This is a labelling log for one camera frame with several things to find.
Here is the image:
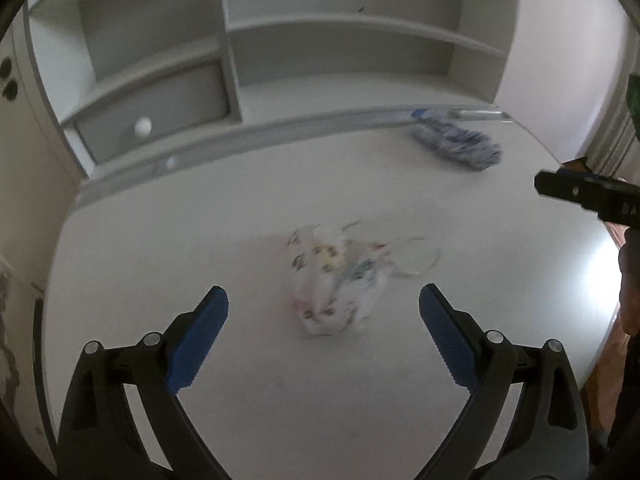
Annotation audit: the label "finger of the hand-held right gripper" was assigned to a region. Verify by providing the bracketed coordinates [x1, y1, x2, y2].
[534, 169, 640, 223]

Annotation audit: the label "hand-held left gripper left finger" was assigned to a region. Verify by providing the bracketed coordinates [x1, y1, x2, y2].
[55, 285, 231, 480]

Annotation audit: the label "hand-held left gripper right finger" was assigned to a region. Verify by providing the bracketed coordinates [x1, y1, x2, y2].
[419, 282, 593, 480]

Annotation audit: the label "printed plastic bag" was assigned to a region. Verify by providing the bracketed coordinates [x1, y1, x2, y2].
[287, 220, 443, 338]

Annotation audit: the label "person's right hand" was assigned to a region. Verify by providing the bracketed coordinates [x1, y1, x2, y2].
[617, 227, 640, 336]

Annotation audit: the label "grey curtain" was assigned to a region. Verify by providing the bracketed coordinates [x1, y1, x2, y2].
[585, 90, 632, 177]

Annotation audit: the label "small blue white wrapper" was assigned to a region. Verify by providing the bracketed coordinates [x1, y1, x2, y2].
[410, 108, 503, 173]

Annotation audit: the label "white door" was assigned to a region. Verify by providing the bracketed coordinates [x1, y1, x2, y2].
[0, 5, 88, 311]

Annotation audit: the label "grey hutch drawer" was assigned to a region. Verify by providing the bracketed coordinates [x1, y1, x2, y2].
[72, 57, 232, 163]

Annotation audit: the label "white desk hutch shelf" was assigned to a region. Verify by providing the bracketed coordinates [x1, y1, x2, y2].
[22, 0, 523, 181]

